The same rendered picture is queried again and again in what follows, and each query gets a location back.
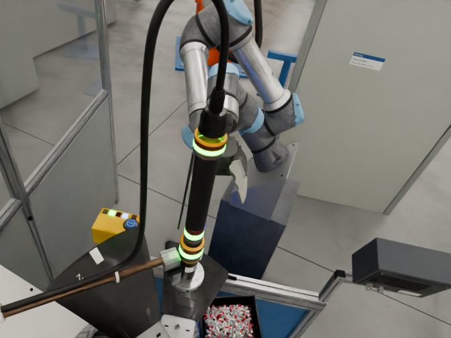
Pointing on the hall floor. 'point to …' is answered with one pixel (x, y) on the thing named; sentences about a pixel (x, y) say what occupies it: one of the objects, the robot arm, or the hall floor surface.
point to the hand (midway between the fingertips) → (217, 197)
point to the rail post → (303, 324)
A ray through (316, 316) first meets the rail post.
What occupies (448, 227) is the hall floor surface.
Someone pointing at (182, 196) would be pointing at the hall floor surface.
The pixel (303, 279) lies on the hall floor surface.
